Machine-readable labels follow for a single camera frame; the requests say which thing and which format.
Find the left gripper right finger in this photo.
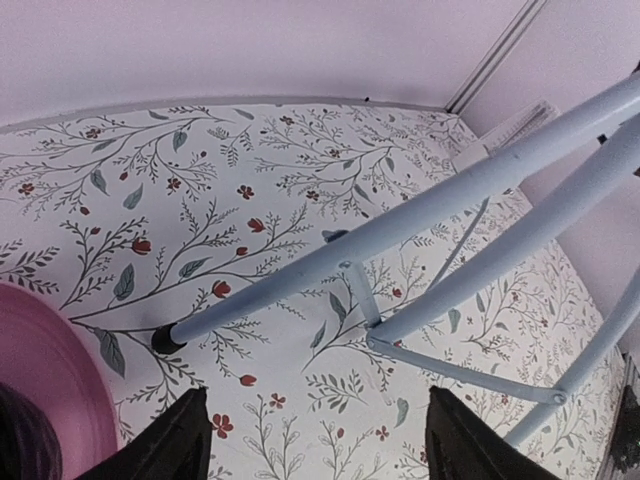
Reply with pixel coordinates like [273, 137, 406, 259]
[425, 386, 555, 480]

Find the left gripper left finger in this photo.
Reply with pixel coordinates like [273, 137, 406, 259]
[80, 388, 210, 480]

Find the white perforated music stand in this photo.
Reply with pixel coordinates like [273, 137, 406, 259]
[151, 76, 639, 444]

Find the white metronome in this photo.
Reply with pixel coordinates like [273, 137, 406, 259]
[451, 99, 560, 173]

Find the dark blue mug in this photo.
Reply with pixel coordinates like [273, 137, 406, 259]
[1, 383, 63, 479]

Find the pink plate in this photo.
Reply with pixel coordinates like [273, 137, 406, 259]
[1, 284, 118, 476]

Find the right aluminium frame post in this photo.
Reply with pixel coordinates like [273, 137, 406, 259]
[444, 0, 548, 115]

